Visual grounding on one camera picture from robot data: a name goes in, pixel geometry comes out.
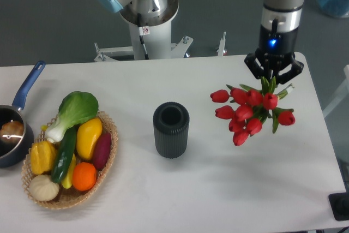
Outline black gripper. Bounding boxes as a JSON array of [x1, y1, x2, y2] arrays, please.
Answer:
[[244, 26, 304, 85]]

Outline red tulip bouquet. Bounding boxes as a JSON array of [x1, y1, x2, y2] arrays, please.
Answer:
[[210, 77, 296, 146]]

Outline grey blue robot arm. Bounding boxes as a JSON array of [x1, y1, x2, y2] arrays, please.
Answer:
[[98, 0, 304, 84]]

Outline black ribbed vase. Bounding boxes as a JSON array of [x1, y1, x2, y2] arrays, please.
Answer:
[[153, 101, 190, 159]]

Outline black device at edge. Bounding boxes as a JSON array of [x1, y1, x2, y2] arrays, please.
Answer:
[[328, 192, 348, 221]]

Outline purple sweet potato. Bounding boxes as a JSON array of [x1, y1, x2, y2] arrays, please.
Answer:
[[92, 133, 112, 170]]

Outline yellow mango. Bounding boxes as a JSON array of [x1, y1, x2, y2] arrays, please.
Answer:
[[76, 117, 103, 161]]

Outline green bok choy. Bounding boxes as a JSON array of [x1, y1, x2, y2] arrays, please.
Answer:
[[45, 91, 99, 143]]

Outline orange fruit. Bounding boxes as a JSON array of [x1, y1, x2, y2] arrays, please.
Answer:
[[73, 162, 97, 191]]

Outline green cucumber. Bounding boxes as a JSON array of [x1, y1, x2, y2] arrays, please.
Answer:
[[51, 127, 77, 184]]

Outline woven wicker basket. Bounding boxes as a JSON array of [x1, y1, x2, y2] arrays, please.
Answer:
[[21, 111, 118, 210]]

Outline yellow banana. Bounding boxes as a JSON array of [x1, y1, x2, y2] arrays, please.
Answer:
[[61, 154, 76, 189]]

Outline yellow bell pepper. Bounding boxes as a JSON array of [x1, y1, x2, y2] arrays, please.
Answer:
[[30, 140, 57, 175]]

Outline white steamed bun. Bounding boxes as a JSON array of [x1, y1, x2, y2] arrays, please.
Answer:
[[29, 175, 59, 201]]

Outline brown bread in pan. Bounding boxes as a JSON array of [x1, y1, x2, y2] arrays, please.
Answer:
[[1, 121, 24, 144]]

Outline blue saucepan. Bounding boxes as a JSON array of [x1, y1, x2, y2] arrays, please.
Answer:
[[1, 61, 46, 168]]

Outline white frame at right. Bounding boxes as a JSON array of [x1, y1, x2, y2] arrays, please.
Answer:
[[322, 64, 348, 118]]

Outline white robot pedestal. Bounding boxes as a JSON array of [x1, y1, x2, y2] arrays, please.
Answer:
[[94, 0, 194, 62]]

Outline black cable on pedestal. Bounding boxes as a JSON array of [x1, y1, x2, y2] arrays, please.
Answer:
[[136, 13, 150, 60]]

